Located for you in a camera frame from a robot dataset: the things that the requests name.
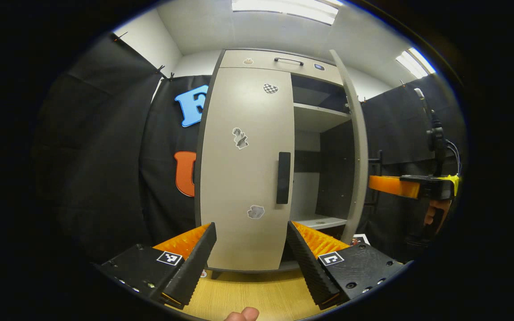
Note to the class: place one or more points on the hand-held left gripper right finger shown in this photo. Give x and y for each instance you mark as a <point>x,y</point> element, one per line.
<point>310,263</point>

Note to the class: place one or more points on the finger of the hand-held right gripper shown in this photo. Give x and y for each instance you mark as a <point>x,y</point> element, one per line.
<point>393,186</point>

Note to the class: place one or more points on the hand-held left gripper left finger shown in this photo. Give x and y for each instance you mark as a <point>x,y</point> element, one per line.
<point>194,263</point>

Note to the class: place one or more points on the beige cabinet door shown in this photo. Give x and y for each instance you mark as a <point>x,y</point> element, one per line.
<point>243,187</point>
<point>357,147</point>

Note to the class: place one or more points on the beige double-door shoe cabinet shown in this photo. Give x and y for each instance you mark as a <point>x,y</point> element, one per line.
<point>335,169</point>

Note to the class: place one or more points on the white cabinet shelf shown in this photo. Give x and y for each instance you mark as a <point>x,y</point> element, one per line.
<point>321,221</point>
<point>317,118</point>

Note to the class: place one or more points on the beige cabinet drawer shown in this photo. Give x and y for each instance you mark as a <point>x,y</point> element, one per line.
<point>261,60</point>

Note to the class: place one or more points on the black backdrop cloth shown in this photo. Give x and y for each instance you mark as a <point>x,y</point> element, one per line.
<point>105,178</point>

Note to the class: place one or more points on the small ceiling light panel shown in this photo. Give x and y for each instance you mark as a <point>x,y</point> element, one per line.
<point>415,62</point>

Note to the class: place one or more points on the large ceiling light panel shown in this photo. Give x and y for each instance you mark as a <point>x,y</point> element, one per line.
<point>288,9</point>

